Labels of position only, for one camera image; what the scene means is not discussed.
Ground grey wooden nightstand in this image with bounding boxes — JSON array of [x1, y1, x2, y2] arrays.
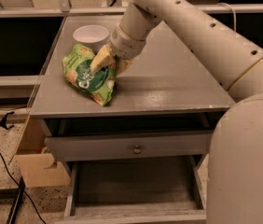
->
[[29, 13, 237, 170]]

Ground black floor cable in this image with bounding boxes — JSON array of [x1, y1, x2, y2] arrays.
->
[[0, 132, 47, 224]]

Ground brown cardboard box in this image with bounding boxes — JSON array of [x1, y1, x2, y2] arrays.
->
[[15, 118, 70, 188]]

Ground grey top drawer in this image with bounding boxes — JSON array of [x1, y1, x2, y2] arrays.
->
[[45, 130, 213, 161]]

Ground round brass drawer knob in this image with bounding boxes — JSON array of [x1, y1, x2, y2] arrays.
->
[[133, 146, 142, 154]]

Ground green rice chip bag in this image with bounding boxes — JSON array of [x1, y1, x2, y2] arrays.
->
[[62, 44, 116, 106]]

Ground grey open middle drawer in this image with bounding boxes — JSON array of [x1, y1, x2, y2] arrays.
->
[[55, 156, 206, 224]]

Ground white rounded gripper body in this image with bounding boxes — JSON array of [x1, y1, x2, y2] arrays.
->
[[109, 24, 145, 60]]

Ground white ceramic bowl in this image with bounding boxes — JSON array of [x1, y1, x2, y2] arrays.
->
[[73, 25, 109, 53]]

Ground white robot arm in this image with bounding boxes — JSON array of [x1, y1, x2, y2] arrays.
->
[[110, 0, 263, 224]]

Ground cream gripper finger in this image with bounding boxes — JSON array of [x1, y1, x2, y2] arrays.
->
[[116, 58, 132, 76], [90, 44, 116, 75]]

